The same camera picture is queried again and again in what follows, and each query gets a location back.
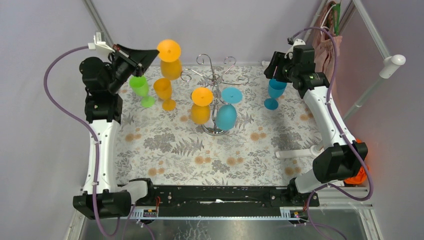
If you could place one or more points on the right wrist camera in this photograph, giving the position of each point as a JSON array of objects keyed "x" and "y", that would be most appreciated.
[{"x": 293, "y": 43}]

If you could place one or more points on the blue wine glass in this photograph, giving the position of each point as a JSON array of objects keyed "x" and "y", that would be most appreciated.
[
  {"x": 227, "y": 114},
  {"x": 275, "y": 90}
]

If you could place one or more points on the blue wine glass back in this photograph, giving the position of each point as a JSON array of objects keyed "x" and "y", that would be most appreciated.
[{"x": 275, "y": 90}]

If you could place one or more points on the orange wine glass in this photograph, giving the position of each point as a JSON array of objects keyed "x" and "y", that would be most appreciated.
[
  {"x": 202, "y": 97},
  {"x": 169, "y": 55},
  {"x": 163, "y": 89}
]

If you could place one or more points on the green wine glass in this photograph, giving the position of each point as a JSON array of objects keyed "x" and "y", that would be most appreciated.
[{"x": 140, "y": 87}]

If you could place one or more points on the white pipe frame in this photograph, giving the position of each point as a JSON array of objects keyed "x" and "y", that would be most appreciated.
[{"x": 355, "y": 77}]

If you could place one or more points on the floral tablecloth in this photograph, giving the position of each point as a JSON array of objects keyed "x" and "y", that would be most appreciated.
[{"x": 170, "y": 149}]

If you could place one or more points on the orange wine glass back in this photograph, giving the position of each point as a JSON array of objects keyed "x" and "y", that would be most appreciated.
[{"x": 163, "y": 89}]

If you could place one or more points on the chrome wine glass rack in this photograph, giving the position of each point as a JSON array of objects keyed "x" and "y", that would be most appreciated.
[{"x": 214, "y": 80}]

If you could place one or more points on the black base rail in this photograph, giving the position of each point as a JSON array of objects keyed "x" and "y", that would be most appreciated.
[{"x": 224, "y": 201}]

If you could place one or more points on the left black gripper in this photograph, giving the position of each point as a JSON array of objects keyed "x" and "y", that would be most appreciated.
[{"x": 129, "y": 61}]

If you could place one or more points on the blue wine glass front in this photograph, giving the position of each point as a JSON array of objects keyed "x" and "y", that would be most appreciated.
[{"x": 227, "y": 114}]

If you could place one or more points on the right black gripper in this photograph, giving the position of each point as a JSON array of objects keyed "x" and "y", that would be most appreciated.
[{"x": 278, "y": 59}]

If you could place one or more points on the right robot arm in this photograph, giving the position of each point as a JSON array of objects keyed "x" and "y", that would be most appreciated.
[{"x": 342, "y": 154}]

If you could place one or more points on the white pipe on table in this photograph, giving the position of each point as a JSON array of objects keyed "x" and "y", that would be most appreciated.
[{"x": 312, "y": 152}]

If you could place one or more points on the pink hanging cloth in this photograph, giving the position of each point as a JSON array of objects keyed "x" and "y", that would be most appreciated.
[{"x": 324, "y": 57}]

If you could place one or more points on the orange wine glass front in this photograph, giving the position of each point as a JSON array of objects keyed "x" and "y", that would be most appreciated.
[{"x": 202, "y": 97}]

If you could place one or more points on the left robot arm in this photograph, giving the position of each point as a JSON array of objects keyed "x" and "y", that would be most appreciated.
[{"x": 102, "y": 197}]

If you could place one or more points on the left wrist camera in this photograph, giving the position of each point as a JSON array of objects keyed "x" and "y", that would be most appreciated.
[{"x": 99, "y": 44}]

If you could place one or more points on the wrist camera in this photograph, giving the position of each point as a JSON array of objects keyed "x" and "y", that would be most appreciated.
[
  {"x": 293, "y": 43},
  {"x": 99, "y": 44}
]

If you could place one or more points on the orange cloth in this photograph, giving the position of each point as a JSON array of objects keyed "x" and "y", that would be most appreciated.
[{"x": 357, "y": 180}]

